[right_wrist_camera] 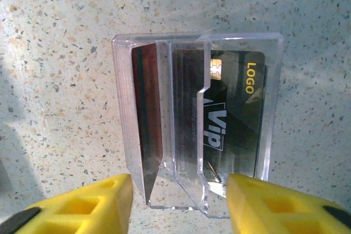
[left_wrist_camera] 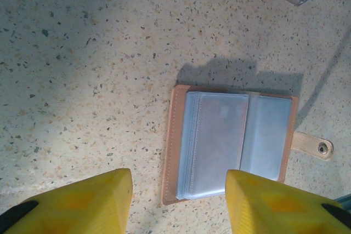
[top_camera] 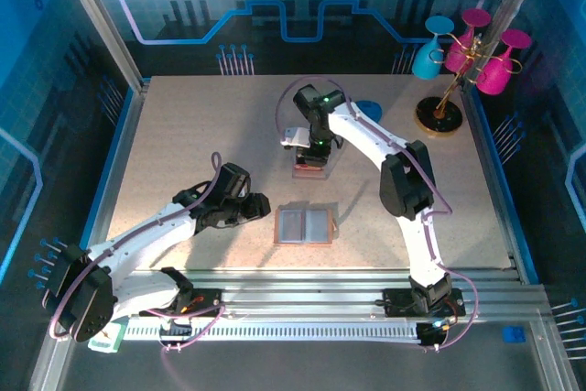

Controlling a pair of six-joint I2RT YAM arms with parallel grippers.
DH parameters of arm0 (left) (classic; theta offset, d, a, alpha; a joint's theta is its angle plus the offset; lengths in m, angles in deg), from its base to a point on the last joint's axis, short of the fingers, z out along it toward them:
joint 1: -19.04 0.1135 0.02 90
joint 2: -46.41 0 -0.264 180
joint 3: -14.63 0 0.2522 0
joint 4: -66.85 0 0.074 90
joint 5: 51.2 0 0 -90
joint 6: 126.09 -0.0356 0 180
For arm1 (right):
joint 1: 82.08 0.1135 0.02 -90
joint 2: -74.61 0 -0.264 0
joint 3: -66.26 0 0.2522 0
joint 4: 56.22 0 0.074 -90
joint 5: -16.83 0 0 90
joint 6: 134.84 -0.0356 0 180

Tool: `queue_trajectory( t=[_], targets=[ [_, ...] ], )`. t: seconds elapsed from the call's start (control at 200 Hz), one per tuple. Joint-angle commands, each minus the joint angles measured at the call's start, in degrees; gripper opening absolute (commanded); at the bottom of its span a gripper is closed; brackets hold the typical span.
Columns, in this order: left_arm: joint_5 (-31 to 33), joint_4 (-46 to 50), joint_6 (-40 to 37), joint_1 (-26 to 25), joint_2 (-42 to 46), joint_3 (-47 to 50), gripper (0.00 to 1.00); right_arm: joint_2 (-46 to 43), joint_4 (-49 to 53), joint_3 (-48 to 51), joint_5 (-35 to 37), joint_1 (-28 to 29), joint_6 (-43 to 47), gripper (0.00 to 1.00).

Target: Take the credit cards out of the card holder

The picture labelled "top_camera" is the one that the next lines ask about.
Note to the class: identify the red credit card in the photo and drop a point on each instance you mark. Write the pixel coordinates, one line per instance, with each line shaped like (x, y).
(311, 166)

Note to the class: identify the tan leather card holder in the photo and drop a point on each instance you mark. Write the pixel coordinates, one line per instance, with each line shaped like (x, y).
(304, 226)

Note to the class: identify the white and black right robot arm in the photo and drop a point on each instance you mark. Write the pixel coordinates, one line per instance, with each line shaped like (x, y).
(361, 130)

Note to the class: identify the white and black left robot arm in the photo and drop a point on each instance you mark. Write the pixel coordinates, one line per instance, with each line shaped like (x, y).
(146, 235)

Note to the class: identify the gold glass holder stand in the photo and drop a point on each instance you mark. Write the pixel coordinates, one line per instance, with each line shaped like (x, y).
(430, 122)

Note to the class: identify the white cup with blue lid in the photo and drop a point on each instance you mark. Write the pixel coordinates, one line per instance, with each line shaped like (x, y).
(372, 109)

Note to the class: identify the blue table edge strip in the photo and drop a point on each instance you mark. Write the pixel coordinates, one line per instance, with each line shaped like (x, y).
(488, 134)
(113, 157)

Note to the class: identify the cyan wine glass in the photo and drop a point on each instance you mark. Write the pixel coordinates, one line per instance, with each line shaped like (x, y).
(426, 61)

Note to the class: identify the magenta wine glass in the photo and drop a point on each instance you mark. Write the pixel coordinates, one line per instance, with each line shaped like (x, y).
(494, 75)
(460, 54)

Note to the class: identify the green and white tag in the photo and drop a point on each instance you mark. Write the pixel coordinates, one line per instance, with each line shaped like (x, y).
(110, 343)

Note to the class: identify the small blue block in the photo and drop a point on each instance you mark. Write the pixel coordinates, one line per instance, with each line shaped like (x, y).
(513, 334)

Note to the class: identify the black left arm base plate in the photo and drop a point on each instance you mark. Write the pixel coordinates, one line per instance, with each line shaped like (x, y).
(208, 301)

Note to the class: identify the aluminium rail beam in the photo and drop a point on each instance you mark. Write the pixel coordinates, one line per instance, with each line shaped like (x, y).
(297, 290)

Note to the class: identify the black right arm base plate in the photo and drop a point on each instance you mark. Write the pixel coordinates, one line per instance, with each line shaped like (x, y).
(398, 303)

